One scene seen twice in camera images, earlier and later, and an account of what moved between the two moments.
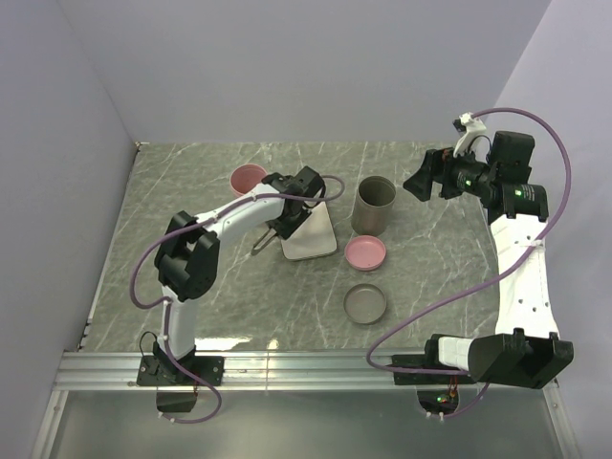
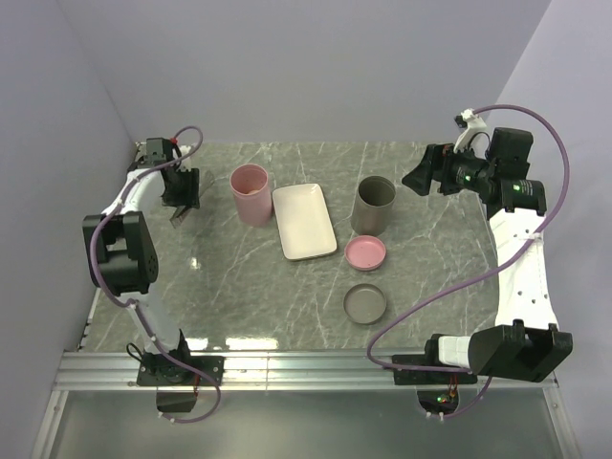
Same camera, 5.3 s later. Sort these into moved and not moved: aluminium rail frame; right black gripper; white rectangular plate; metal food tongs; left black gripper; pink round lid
Moved: metal food tongs; left black gripper
Not moved: aluminium rail frame; white rectangular plate; pink round lid; right black gripper
